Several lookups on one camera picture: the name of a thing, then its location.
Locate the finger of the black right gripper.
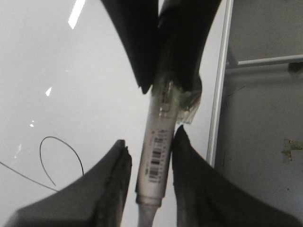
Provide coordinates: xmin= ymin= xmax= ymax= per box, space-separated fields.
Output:
xmin=158 ymin=0 xmax=221 ymax=91
xmin=102 ymin=0 xmax=158 ymax=94

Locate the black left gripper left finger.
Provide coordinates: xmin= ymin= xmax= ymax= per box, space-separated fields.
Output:
xmin=5 ymin=140 xmax=132 ymax=227

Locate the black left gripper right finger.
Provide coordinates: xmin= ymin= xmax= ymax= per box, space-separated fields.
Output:
xmin=171 ymin=126 xmax=302 ymax=227

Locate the white whiteboard marker pen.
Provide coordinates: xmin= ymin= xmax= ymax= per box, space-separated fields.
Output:
xmin=135 ymin=70 xmax=202 ymax=227

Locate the grey metal stand bar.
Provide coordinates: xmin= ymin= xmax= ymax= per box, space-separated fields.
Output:
xmin=226 ymin=52 xmax=303 ymax=69

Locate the white whiteboard with aluminium frame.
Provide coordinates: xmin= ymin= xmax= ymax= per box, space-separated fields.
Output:
xmin=0 ymin=0 xmax=235 ymax=227

